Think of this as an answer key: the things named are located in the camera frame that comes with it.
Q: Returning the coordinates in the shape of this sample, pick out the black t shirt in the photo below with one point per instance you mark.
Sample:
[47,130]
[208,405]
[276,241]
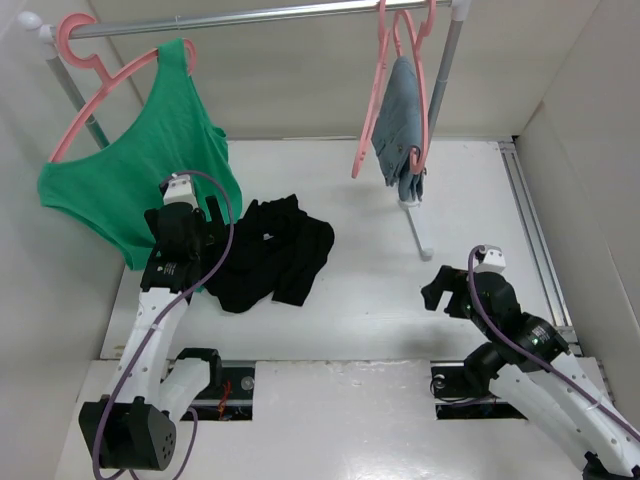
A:
[277,250]

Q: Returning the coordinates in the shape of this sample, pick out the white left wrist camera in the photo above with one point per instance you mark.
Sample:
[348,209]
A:
[179,189]

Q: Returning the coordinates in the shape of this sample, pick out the blue denim shorts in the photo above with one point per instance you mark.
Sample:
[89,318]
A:
[396,131]

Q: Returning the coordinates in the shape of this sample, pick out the grey clothes rack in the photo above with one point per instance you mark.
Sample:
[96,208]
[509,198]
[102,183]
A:
[87,82]

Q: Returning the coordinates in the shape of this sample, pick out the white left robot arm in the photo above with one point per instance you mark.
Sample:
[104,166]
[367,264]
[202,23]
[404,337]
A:
[134,424]

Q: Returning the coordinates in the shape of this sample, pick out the green tank top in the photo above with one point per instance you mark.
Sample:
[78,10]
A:
[110,190]

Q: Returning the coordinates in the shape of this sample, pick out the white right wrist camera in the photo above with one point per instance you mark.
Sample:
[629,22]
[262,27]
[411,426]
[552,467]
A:
[489,259]

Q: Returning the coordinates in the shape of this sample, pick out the pink hanger with shorts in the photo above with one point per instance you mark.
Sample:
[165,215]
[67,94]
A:
[417,100]

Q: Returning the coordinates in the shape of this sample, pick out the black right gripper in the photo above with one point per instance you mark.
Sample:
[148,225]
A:
[448,278]

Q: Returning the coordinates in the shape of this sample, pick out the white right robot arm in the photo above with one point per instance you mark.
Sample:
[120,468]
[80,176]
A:
[527,363]

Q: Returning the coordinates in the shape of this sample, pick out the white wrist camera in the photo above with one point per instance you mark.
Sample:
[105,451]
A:
[179,189]
[489,259]

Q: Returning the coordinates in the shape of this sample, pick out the aluminium rail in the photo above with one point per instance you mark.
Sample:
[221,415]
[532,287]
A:
[544,267]

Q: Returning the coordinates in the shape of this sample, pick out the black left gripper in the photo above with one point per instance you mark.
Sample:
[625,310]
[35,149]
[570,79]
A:
[211,232]

